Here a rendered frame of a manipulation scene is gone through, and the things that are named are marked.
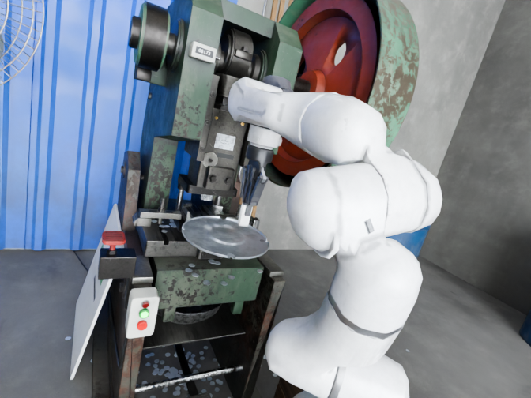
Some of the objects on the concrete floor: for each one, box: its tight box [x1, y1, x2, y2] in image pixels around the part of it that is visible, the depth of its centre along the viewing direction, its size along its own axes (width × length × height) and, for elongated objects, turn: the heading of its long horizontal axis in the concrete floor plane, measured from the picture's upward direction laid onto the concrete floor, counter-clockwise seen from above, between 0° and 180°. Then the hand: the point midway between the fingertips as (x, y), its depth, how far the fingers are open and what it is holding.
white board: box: [70, 204, 124, 380], centre depth 140 cm, size 14×50×59 cm, turn 166°
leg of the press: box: [92, 151, 153, 398], centre depth 129 cm, size 92×12×90 cm, turn 166°
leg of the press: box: [209, 175, 285, 398], centre depth 156 cm, size 92×12×90 cm, turn 166°
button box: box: [73, 250, 160, 369], centre depth 149 cm, size 145×25×62 cm, turn 166°
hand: (245, 214), depth 90 cm, fingers closed
